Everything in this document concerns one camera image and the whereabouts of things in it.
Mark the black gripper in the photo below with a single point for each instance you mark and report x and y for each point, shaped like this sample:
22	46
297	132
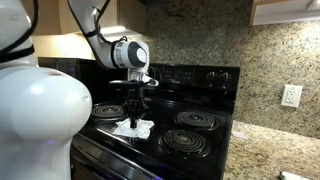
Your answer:
136	95

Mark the white cloth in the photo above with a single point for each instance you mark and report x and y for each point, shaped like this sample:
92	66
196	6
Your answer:
145	128

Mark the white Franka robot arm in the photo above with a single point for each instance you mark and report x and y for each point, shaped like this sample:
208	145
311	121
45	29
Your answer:
40	110

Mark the black electric stove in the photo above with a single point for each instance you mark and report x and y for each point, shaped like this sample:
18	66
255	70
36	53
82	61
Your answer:
156	113

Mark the large black coil burner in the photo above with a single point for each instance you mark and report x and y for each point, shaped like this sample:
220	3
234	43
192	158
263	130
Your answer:
106	111
195	120

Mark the small black coil burner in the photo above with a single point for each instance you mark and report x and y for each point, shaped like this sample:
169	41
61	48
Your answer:
183	142

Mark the black box appliance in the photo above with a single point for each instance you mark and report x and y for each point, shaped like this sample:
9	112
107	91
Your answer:
83	76

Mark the wooden upper cabinet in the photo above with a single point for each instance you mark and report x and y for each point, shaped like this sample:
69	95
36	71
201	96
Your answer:
286	13
50	16

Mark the white wall outlet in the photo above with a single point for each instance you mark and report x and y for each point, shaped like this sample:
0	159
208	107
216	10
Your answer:
291	96

